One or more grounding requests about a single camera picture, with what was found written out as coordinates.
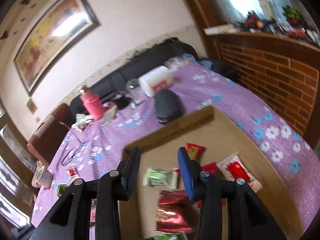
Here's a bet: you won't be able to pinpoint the green foil snack bag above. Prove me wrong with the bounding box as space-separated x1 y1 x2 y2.
144 232 188 240

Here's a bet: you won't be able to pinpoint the framed horse painting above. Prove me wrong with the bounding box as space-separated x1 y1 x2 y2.
14 0 99 96

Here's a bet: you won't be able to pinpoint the white plastic jar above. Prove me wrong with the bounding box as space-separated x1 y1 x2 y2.
138 66 174 98

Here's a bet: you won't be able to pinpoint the purple floral tablecloth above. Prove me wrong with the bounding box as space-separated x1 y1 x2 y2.
31 64 319 229

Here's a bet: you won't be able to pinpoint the small white red packet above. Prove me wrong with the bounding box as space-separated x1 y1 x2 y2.
66 166 78 180

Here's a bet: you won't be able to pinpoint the shallow cardboard box tray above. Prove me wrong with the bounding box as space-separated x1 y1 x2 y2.
117 106 304 240

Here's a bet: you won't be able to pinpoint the small red candy packet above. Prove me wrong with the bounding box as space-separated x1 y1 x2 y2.
185 142 206 160

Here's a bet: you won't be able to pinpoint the white crumpled cloth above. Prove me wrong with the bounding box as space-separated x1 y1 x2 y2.
71 114 93 132

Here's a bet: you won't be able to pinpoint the pale green white packet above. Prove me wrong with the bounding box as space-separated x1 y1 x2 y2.
143 167 179 190

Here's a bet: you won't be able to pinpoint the white ceramic mug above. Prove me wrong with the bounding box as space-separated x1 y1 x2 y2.
31 166 53 189

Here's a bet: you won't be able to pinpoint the clear glass cup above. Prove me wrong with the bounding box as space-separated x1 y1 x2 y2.
126 79 144 103

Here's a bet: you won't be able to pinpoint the small black lighter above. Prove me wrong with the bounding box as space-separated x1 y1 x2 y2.
130 100 144 109

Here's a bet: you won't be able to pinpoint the black textured glasses case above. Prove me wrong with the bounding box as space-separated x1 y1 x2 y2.
154 89 184 124

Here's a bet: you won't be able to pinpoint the black rimmed eyeglasses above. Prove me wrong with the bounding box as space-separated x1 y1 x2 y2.
59 121 88 166

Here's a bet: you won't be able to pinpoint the red white snack packet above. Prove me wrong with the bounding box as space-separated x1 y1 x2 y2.
217 152 263 193

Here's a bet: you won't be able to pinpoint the brown chair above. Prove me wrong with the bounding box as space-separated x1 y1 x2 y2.
27 103 74 167

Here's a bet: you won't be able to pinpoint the wooden brick-pattern counter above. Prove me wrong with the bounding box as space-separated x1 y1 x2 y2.
201 33 319 147

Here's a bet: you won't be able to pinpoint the white flat box on counter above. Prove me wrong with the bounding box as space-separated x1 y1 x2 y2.
203 24 239 36

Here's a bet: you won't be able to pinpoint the black leather sofa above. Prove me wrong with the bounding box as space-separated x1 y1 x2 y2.
68 37 201 117

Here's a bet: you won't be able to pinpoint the pink knit-sleeved thermos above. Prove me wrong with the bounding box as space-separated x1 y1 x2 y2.
79 85 105 120

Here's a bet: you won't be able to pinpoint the small notebook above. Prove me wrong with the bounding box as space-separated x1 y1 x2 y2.
100 105 118 127

